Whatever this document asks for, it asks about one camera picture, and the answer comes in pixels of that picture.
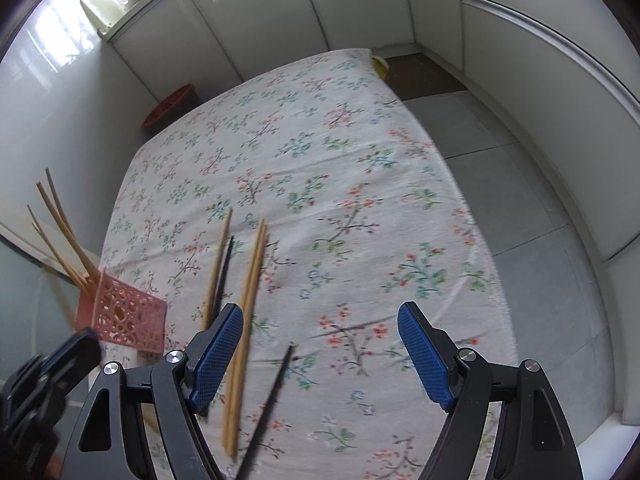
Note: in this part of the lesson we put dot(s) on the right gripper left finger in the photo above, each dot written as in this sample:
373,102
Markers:
109,440

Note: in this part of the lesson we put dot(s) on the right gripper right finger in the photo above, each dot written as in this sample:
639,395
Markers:
533,439

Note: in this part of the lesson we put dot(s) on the wooden chopstick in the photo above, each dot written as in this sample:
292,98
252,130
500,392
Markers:
78,280
248,344
245,329
208,306
59,199
57,213

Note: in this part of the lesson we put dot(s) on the black chopstick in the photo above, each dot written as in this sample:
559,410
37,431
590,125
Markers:
264,419
219,294

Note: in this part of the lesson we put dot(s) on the pink perforated utensil basket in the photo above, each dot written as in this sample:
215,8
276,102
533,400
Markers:
122,314

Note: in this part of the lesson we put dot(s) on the wooden chopstick in basket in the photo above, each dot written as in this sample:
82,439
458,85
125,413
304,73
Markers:
59,199
78,280
57,213

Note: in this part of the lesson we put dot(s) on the floral tablecloth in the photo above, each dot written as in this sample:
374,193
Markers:
362,214

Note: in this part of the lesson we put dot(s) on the red trash bin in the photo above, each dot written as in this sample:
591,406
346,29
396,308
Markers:
173,107

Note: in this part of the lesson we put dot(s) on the yellow object behind table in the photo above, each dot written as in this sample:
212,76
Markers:
380,66

